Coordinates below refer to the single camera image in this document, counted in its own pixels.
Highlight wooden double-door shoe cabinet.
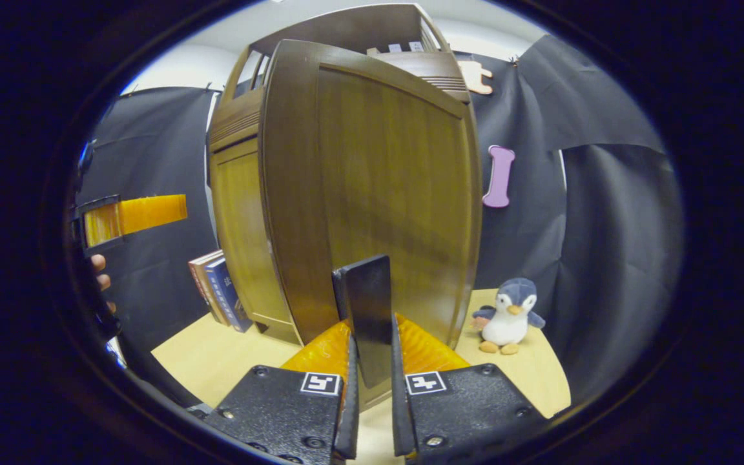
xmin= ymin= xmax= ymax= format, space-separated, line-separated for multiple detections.
xmin=206 ymin=3 xmax=484 ymax=409

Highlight blue covered book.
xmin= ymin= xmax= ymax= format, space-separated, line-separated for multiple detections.
xmin=206 ymin=257 xmax=254 ymax=333

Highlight black backdrop cloth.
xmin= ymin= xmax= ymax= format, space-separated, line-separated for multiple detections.
xmin=75 ymin=36 xmax=686 ymax=408

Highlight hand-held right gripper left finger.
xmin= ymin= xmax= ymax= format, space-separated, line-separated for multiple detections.
xmin=188 ymin=320 xmax=361 ymax=465

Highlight black door handle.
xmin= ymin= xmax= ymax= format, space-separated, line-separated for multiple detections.
xmin=332 ymin=254 xmax=393 ymax=389

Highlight penguin plush toy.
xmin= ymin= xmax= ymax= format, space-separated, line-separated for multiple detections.
xmin=472 ymin=278 xmax=546 ymax=355

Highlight wooden shoe cabinet door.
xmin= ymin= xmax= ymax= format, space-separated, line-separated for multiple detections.
xmin=209 ymin=138 xmax=302 ymax=345
xmin=259 ymin=39 xmax=484 ymax=409

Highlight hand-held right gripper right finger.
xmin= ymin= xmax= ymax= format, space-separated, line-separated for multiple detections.
xmin=389 ymin=313 xmax=548 ymax=462

